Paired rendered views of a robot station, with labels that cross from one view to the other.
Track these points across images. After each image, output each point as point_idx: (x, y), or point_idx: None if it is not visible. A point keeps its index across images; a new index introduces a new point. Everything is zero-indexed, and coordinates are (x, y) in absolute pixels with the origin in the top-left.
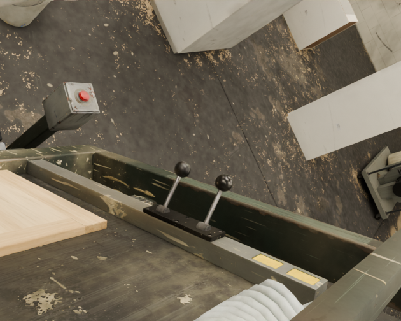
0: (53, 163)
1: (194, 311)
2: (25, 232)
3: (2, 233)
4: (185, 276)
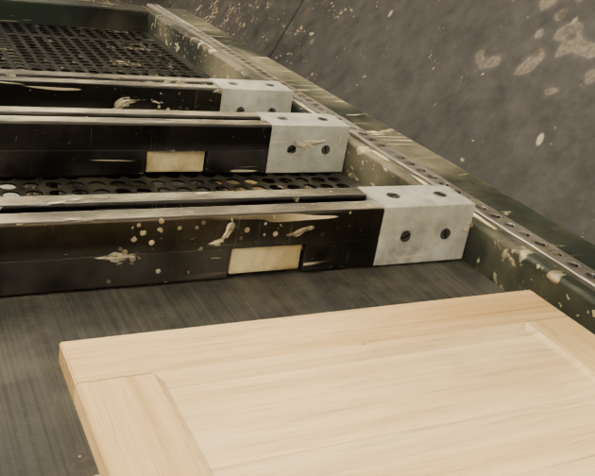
0: None
1: None
2: None
3: (202, 473)
4: None
